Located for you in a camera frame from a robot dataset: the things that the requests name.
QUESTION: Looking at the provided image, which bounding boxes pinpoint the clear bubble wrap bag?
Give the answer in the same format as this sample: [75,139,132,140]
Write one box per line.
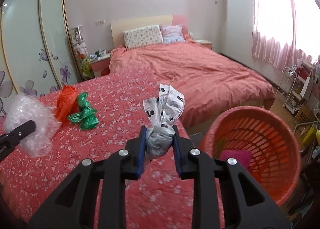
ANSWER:
[3,93,61,157]

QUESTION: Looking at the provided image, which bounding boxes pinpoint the magenta plastic bag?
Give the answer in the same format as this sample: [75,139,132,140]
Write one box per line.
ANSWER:
[219,150,253,170]

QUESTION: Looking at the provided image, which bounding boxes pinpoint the orange plastic bag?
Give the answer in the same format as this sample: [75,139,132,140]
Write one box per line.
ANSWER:
[54,86,78,123]

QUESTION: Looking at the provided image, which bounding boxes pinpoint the green plastic bag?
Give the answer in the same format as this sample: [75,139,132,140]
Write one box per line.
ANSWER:
[68,92,99,130]

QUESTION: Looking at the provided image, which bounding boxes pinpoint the white black-print plastic bag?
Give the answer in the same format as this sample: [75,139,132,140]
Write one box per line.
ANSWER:
[139,84,185,174]

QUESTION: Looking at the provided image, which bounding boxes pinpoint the orange plastic laundry basket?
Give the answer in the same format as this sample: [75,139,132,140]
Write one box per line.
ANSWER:
[200,106,301,206]

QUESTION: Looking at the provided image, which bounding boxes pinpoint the red floral bedspread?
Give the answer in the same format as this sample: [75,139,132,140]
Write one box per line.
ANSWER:
[1,68,193,228]

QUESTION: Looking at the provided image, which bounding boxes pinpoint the sliding flower wardrobe doors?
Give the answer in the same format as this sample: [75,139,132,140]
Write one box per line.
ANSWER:
[1,0,80,119]

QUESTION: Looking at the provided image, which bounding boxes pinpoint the plush toy display tube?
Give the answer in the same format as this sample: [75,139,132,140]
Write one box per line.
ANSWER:
[70,25,94,80]

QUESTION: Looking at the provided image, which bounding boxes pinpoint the pink white nightstand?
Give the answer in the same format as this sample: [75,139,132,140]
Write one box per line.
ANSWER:
[91,53,111,78]

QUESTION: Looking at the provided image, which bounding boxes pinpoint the salmon pink duvet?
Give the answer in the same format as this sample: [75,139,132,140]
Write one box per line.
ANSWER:
[110,39,275,128]

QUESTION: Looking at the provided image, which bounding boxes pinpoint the beige pink headboard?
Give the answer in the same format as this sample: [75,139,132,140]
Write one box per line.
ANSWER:
[111,15,189,48]

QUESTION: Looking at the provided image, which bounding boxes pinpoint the far side nightstand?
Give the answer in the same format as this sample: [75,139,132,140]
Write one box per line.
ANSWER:
[195,40,213,50]

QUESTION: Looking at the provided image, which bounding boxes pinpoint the floral white pillow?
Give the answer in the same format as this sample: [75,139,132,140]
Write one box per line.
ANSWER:
[123,25,163,50]

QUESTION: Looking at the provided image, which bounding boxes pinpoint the pink window curtain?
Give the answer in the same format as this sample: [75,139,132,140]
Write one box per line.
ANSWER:
[252,0,319,71]

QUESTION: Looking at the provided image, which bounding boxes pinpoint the pink striped pillow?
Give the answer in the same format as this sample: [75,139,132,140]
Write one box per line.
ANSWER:
[160,24,185,44]

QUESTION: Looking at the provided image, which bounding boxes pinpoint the white wire shelf rack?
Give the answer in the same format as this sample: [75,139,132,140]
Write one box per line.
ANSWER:
[276,65,305,115]

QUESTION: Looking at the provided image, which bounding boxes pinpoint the white wall socket plate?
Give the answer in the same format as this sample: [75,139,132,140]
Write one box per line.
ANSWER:
[95,19,105,26]

